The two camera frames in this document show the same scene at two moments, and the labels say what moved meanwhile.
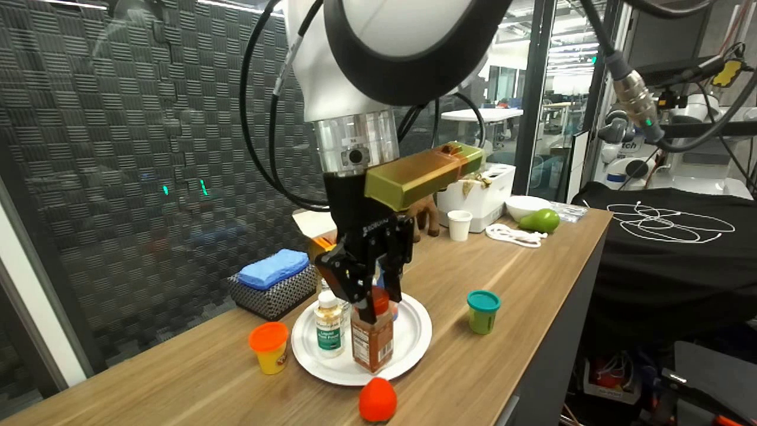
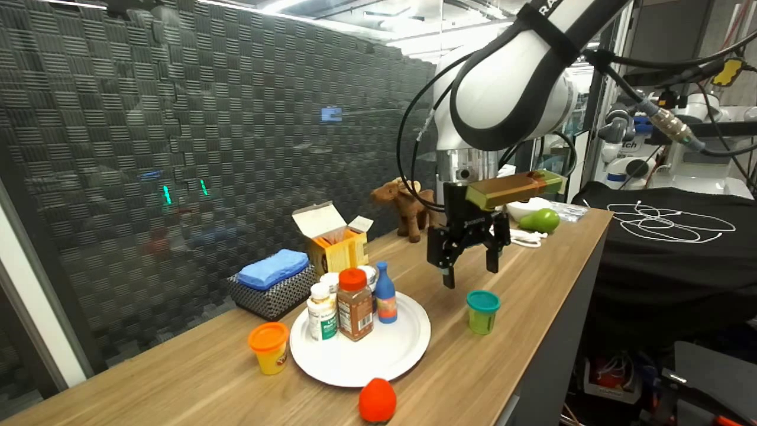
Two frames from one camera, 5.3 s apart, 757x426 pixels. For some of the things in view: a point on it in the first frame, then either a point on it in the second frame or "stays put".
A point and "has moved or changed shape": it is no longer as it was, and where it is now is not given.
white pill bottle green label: (329, 320) has moved or changed shape
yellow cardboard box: (318, 226) stays put
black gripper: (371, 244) -> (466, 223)
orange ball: (376, 400) stays put
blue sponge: (271, 269) stays put
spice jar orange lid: (375, 341) has moved or changed shape
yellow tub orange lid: (268, 340) stays put
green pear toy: (540, 221) stays put
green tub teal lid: (482, 309) stays put
